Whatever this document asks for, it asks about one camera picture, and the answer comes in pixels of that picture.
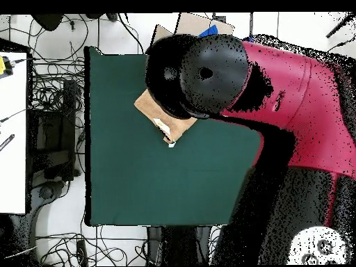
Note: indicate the peach terry towel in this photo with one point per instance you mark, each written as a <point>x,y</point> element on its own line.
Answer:
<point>155,111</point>

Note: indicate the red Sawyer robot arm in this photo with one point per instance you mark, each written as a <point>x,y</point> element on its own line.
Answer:
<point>306,111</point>

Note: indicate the dark green table cloth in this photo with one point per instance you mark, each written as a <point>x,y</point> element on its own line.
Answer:
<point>125,167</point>

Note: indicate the blue cloth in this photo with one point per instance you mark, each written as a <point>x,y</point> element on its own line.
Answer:
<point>210,31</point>

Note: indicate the brown cardboard box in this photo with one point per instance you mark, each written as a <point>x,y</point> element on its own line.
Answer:
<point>192,23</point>

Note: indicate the black equipment case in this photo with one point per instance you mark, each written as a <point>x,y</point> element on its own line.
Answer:
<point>52,133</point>

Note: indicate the white desk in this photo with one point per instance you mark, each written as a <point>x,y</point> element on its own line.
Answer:
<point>12,139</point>

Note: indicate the black rounded object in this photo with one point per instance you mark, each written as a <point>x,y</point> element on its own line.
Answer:
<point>48,21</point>

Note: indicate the yellow and black tool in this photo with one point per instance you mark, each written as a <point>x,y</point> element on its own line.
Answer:
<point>2,65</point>

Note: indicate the black long rod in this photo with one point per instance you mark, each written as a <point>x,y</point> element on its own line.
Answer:
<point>340,25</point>

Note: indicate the black pedestal foot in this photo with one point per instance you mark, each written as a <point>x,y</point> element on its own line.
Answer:
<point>46,192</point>

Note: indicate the grey rectangular frame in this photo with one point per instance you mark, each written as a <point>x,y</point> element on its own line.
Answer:
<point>251,22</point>

